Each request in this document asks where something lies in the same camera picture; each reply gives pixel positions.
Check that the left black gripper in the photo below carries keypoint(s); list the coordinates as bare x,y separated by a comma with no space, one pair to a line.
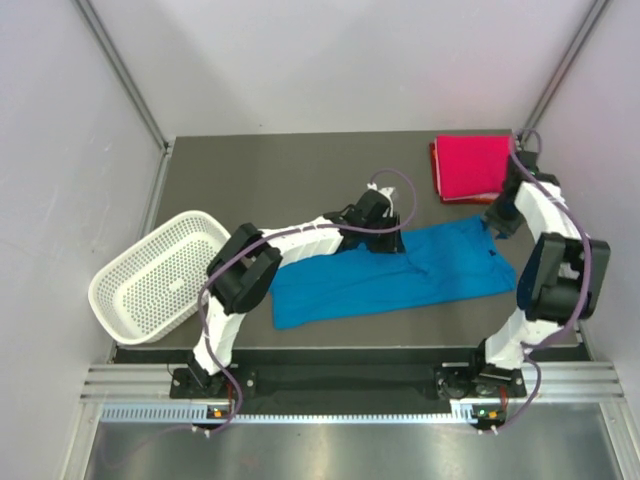
391,244

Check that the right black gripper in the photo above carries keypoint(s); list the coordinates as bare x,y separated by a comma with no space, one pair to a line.
492,219

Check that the blue t-shirt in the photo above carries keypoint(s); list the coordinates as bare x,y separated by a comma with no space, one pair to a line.
450,262

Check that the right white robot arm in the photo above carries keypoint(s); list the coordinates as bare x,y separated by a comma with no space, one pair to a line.
561,281

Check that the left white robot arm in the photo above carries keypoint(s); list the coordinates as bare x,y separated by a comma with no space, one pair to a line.
242,272

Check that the folded pink t-shirt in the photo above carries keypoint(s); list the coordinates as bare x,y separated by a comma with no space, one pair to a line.
471,165

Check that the folded red t-shirt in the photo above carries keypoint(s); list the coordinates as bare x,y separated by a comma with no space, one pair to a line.
482,199

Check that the white perforated plastic basket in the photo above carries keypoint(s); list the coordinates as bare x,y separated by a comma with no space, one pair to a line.
150,289

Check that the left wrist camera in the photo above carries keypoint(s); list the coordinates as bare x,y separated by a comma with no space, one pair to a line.
390,193

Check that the aluminium front rail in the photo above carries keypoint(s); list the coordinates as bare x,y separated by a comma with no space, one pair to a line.
561,382

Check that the right aluminium frame post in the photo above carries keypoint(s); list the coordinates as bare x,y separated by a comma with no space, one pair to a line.
578,41

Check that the aluminium frame post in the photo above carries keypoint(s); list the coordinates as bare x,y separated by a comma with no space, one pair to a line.
578,41
94,23

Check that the white slotted cable duct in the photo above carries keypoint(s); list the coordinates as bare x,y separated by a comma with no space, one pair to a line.
207,414

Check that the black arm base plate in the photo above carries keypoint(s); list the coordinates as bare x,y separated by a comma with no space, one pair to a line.
335,387

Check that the left aluminium frame post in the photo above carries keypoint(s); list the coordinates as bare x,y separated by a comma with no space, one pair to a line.
94,23

